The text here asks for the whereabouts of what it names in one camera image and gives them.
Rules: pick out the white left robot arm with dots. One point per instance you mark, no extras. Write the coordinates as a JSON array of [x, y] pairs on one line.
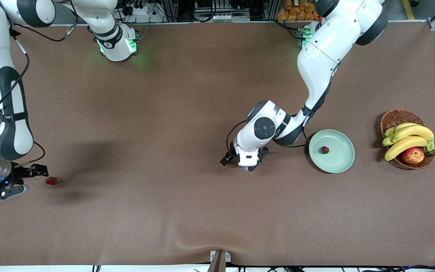
[[323, 49]]

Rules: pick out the red yellow apple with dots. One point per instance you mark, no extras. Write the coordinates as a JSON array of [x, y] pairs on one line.
[[413, 155]]

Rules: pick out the orange toy food pile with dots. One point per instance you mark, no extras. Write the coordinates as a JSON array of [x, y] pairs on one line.
[[296, 11]]

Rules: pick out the white power strip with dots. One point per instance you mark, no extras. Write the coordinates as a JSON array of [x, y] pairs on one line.
[[142, 11]]

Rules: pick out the black equipment rack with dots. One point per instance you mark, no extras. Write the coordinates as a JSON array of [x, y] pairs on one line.
[[202, 7]]

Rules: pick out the metal table edge bracket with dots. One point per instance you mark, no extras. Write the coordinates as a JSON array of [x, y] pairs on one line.
[[219, 262]]

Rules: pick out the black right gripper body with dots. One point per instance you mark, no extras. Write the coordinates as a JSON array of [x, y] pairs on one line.
[[23, 173]]

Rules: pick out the brown table cover mat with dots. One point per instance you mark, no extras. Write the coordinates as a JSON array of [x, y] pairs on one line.
[[217, 211]]

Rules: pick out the small white socket block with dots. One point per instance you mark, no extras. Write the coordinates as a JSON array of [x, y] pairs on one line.
[[223, 17]]

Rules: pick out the yellow banana bunch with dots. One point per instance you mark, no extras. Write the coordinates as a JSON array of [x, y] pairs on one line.
[[410, 132]]

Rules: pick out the brown wicker basket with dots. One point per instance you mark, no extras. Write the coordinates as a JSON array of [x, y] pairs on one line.
[[395, 119]]

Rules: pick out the pale green round plate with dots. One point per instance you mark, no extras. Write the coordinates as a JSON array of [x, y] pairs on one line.
[[338, 158]]

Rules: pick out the red toy strawberry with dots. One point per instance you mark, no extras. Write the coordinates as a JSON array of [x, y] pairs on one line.
[[325, 150], [51, 181]]

